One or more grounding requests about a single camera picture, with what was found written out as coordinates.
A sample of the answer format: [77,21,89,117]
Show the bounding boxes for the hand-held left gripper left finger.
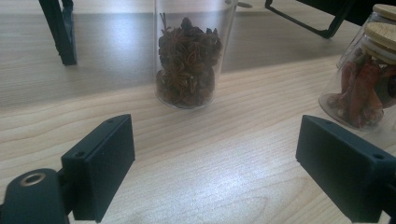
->
[60,114,136,223]

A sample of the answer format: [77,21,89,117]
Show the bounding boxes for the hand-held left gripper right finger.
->
[295,114,396,224]

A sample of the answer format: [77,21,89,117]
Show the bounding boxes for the glass jar dried red chili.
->
[318,21,396,131]

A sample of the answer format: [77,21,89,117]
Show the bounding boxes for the tall glass jar star anise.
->
[152,0,239,110]

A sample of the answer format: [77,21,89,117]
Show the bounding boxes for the small glass jar wooden lid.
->
[335,3,396,68]

